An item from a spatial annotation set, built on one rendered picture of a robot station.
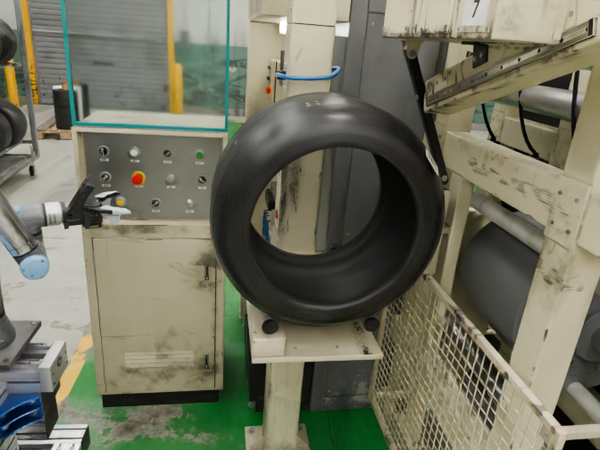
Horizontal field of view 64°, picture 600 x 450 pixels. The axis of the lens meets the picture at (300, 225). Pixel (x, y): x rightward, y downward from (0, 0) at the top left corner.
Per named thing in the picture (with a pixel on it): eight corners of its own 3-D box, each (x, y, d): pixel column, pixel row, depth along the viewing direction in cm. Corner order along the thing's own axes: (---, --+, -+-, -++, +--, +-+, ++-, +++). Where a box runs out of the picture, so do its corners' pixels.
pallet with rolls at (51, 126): (53, 124, 794) (48, 76, 766) (105, 126, 813) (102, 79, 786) (35, 139, 686) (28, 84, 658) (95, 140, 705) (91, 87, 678)
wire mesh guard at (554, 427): (367, 395, 192) (392, 236, 167) (371, 395, 192) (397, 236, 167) (477, 669, 109) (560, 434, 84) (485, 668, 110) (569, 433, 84)
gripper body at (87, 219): (99, 216, 163) (61, 220, 157) (98, 194, 159) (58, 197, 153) (104, 227, 158) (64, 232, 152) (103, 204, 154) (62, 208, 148)
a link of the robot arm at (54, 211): (43, 198, 151) (46, 210, 145) (59, 196, 153) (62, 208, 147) (45, 219, 154) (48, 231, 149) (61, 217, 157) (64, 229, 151)
